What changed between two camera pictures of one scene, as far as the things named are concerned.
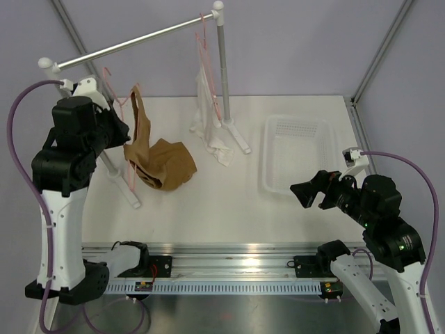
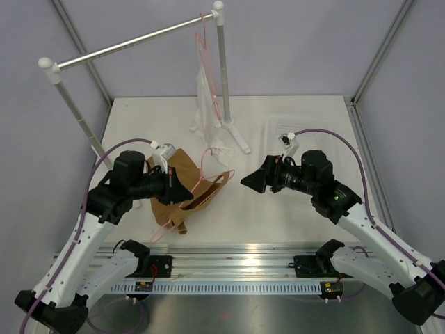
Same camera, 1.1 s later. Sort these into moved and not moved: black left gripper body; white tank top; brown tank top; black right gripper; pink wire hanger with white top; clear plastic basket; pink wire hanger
Moved: brown tank top; black left gripper body; pink wire hanger; black right gripper
Not moved: white tank top; clear plastic basket; pink wire hanger with white top
